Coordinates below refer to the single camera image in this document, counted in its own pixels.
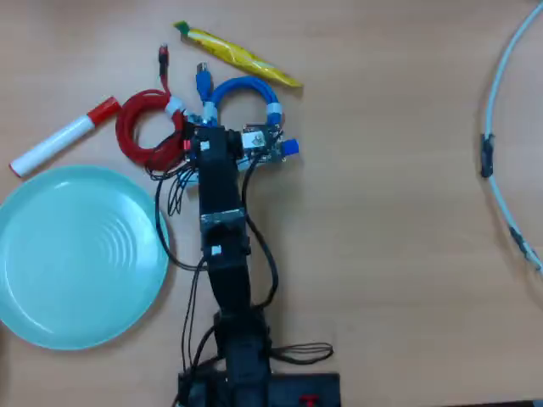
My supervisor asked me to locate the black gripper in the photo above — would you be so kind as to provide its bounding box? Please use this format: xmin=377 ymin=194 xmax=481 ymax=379
xmin=185 ymin=125 xmax=246 ymax=171

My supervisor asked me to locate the red capped white marker pen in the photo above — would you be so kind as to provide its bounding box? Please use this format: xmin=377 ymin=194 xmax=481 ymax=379
xmin=8 ymin=96 xmax=120 ymax=178

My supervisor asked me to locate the green round bowl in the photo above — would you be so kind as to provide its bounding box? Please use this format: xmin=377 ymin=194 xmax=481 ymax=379
xmin=0 ymin=164 xmax=171 ymax=352

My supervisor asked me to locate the yellow sachet packet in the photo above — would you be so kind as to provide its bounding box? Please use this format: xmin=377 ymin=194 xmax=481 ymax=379
xmin=172 ymin=20 xmax=305 ymax=89

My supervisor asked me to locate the long black tape wrap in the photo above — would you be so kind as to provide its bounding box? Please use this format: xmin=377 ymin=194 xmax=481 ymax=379
xmin=479 ymin=132 xmax=496 ymax=179

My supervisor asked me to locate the short black tape wrap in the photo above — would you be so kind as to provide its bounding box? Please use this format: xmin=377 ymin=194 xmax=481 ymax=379
xmin=508 ymin=226 xmax=528 ymax=256

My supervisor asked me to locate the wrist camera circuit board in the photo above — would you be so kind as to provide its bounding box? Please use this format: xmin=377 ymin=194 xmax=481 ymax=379
xmin=239 ymin=123 xmax=286 ymax=167

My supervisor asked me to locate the blue coiled usb cable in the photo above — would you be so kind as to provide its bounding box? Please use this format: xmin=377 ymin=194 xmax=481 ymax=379
xmin=194 ymin=62 xmax=284 ymax=129

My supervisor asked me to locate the red coiled usb cable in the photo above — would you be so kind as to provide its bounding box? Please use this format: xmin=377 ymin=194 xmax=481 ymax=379
xmin=115 ymin=43 xmax=197 ymax=173

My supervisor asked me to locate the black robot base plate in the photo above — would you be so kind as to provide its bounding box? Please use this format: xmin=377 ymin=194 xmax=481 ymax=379
xmin=176 ymin=371 xmax=343 ymax=407

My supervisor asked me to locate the white curved cable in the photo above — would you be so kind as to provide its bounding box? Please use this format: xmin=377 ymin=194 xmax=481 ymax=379
xmin=481 ymin=3 xmax=543 ymax=273

